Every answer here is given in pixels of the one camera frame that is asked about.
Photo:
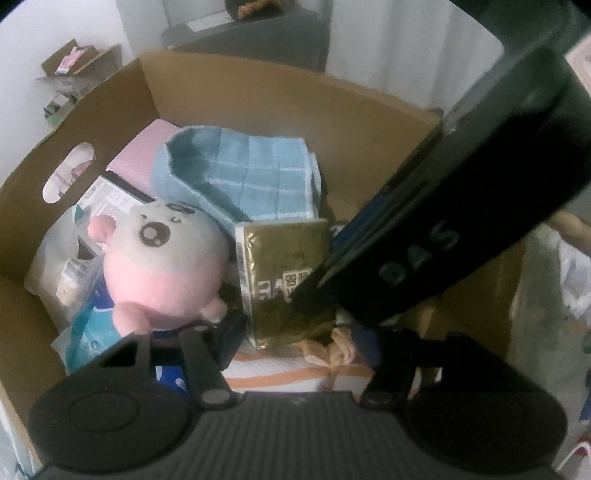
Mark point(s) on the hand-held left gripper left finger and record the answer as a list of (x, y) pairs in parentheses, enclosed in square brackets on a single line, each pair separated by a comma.
[(231, 331)]

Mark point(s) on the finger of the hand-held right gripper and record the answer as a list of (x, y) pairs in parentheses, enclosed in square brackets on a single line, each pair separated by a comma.
[(351, 226)]

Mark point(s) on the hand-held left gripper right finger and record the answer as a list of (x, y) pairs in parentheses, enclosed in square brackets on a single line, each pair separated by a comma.
[(364, 345)]

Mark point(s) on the orange striped cloth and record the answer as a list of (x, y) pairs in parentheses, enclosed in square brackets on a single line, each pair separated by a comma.
[(286, 374)]

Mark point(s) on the gold foil packet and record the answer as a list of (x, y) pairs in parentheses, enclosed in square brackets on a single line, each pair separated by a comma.
[(277, 249)]

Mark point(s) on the pink plush toy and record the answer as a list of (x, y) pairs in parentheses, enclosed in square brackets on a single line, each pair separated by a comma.
[(171, 267)]

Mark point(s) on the light blue checked towel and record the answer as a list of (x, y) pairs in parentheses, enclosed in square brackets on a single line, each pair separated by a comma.
[(258, 175)]

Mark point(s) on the brown cardboard box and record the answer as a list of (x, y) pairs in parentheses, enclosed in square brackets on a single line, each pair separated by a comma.
[(277, 106)]

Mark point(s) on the white blue printed box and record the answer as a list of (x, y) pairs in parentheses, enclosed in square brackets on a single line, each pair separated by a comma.
[(115, 194)]

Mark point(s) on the clear zip bag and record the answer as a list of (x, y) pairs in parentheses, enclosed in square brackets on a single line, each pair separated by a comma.
[(55, 258)]

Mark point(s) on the pink bubble wrap package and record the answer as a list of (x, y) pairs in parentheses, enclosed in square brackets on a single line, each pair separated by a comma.
[(138, 152)]

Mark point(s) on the person's right forearm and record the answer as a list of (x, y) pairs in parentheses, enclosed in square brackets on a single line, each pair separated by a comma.
[(572, 228)]

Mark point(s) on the blue soft pack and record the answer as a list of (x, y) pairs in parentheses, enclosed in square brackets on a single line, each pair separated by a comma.
[(87, 332)]

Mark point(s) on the blue dotted packet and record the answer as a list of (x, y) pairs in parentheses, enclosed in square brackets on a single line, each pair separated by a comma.
[(173, 381)]

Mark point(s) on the white plastic bag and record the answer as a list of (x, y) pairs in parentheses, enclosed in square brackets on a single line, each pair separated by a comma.
[(577, 277)]

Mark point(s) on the dark grey cabinet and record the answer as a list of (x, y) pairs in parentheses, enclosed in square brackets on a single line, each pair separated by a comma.
[(258, 41)]

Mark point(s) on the small open cardboard box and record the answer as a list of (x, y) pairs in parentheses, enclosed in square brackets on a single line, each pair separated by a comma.
[(78, 60)]

